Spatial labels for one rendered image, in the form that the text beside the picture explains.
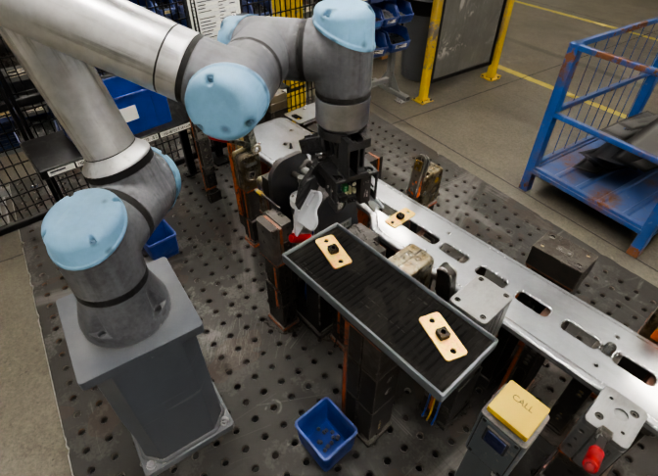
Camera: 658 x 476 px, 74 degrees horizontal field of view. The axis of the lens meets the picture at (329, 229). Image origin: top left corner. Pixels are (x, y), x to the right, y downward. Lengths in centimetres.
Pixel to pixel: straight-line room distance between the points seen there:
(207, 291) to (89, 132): 76
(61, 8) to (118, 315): 46
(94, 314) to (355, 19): 59
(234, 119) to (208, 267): 105
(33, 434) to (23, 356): 41
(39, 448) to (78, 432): 90
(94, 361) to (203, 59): 54
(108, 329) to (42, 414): 145
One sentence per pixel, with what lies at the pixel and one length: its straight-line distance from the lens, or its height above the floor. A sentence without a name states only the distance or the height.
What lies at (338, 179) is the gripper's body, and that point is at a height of 136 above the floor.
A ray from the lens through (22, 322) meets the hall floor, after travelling 261.
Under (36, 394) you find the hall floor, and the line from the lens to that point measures 231.
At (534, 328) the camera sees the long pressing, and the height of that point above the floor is 100.
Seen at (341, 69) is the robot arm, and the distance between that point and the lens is 57.
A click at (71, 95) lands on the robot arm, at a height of 146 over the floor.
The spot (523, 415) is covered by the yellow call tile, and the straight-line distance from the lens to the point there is 68.
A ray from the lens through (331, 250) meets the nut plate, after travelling 80.
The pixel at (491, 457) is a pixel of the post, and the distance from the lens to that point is 76.
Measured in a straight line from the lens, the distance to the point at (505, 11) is 461.
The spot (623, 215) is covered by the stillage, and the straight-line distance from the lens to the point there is 290.
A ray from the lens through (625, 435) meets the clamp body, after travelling 86.
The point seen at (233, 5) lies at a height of 128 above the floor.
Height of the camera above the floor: 173
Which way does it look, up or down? 41 degrees down
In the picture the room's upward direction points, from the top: straight up
